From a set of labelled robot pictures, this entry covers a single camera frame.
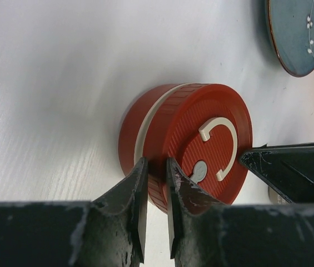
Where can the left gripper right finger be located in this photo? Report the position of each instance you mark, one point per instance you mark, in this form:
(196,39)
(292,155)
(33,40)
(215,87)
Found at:
(205,232)

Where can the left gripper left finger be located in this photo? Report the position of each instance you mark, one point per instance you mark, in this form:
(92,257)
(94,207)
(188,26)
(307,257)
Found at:
(108,231)

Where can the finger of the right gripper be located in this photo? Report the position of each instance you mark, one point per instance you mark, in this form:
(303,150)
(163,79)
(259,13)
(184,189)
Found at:
(287,169)

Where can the red lunch box lid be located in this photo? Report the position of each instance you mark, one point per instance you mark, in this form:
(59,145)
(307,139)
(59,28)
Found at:
(205,128)

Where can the red steel lunch bowl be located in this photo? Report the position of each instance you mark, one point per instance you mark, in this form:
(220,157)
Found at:
(134,120)

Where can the blue ceramic food plate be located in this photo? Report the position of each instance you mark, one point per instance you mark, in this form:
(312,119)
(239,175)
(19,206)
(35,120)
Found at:
(291,30)

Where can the beige lunch box bowl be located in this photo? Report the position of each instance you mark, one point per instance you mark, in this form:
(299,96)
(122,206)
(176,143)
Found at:
(278,198)

